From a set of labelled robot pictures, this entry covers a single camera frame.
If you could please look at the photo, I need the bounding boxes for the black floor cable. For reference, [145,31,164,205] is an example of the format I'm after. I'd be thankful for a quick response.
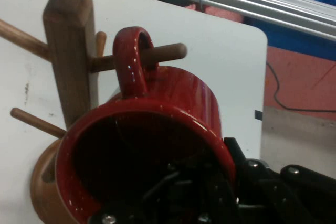
[266,61,336,113]

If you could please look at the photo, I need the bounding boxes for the brown wooden mug tree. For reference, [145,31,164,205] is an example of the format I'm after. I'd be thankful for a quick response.
[0,0,188,224]

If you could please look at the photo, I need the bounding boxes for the aluminium side frame rail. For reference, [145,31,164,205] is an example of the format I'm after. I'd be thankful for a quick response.
[117,0,336,41]

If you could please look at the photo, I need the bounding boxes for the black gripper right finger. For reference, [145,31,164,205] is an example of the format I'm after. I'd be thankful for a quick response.
[223,136,336,224]

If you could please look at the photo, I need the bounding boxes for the red ceramic mug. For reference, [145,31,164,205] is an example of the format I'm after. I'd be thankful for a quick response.
[54,26,237,224]

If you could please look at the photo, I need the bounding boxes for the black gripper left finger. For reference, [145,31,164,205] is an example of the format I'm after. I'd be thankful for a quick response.
[88,153,240,224]

